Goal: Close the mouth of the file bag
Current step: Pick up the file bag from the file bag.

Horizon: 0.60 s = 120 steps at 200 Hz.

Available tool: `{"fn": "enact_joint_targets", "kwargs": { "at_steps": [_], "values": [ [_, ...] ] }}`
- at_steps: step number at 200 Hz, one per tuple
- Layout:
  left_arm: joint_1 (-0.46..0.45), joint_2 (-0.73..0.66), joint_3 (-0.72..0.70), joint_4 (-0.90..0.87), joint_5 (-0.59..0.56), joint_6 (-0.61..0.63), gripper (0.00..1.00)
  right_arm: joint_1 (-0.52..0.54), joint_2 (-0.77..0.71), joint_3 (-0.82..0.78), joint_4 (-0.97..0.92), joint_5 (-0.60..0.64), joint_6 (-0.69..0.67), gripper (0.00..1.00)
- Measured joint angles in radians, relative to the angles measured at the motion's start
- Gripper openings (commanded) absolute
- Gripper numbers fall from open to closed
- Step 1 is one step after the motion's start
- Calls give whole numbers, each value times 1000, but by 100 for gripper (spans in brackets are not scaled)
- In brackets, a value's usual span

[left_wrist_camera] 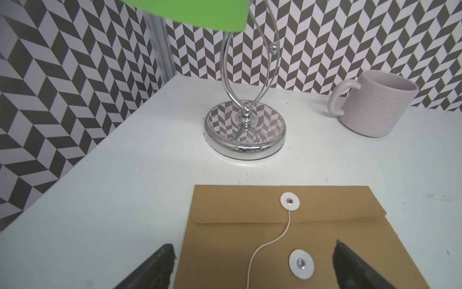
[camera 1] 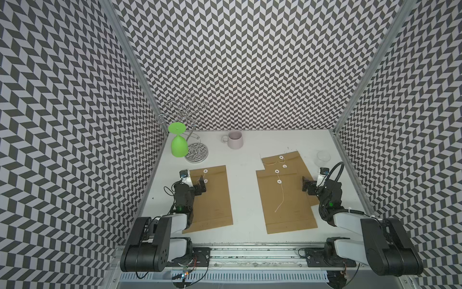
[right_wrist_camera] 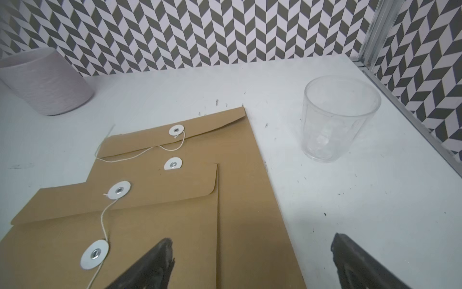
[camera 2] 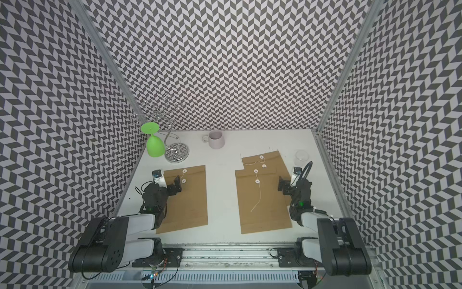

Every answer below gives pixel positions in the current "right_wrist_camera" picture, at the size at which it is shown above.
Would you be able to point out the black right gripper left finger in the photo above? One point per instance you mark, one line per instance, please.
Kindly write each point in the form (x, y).
(152, 271)

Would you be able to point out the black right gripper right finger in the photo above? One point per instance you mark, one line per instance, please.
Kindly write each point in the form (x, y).
(359, 270)

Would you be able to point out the brown file bag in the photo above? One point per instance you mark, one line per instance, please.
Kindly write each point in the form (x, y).
(254, 249)
(89, 234)

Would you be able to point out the pale pink ceramic mug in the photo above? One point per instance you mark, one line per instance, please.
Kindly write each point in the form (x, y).
(46, 81)

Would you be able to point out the clear plastic cup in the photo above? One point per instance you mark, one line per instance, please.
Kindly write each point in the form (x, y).
(335, 110)

